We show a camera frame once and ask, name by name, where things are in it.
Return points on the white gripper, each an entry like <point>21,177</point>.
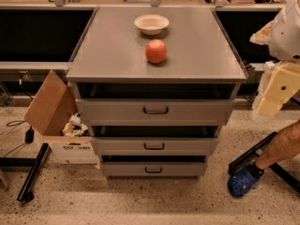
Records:
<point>286,37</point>

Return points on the grey bottom drawer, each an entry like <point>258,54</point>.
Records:
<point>164,169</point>

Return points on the grey drawer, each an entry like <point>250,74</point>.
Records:
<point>154,112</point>
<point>164,169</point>
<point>154,146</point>

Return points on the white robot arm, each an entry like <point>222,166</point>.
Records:
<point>282,35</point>

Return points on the grey metal drawer cabinet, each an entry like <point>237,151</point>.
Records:
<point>111,63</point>

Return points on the grey middle drawer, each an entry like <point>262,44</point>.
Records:
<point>154,146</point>

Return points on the grey top drawer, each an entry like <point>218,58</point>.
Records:
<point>154,112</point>

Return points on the open cardboard box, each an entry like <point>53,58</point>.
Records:
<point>53,114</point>

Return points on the person's bare leg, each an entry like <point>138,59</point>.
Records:
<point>285,145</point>

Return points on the blue croc shoe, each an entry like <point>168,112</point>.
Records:
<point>241,182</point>

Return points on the red apple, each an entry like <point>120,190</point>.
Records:
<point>156,51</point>

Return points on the white ceramic bowl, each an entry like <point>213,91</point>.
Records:
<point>151,24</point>

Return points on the black power adapter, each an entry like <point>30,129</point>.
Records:
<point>29,135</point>

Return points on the black table leg left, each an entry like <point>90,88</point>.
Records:
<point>26,194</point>

